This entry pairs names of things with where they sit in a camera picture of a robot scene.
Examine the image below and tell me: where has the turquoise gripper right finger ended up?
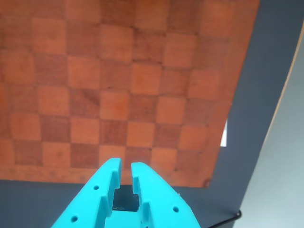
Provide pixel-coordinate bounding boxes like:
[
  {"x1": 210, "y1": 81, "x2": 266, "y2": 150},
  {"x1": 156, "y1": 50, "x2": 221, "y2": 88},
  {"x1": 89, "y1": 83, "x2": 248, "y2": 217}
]
[{"x1": 131, "y1": 161, "x2": 200, "y2": 228}]

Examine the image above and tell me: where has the turquoise gripper left finger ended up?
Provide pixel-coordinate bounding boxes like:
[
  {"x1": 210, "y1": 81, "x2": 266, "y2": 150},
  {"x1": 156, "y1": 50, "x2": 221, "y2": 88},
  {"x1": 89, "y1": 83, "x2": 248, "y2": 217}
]
[{"x1": 50, "y1": 157, "x2": 123, "y2": 228}]

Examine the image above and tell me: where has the brown leather chessboard mat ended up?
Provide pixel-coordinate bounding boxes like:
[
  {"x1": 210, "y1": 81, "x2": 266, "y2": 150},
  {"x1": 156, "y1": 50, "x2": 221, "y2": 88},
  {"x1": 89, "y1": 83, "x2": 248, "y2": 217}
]
[{"x1": 0, "y1": 0, "x2": 261, "y2": 189}]

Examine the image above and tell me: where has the thick black cable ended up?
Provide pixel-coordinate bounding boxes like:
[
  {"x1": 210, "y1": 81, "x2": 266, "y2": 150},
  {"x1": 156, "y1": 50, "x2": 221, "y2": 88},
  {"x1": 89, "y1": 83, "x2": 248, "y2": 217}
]
[{"x1": 206, "y1": 209, "x2": 243, "y2": 228}]

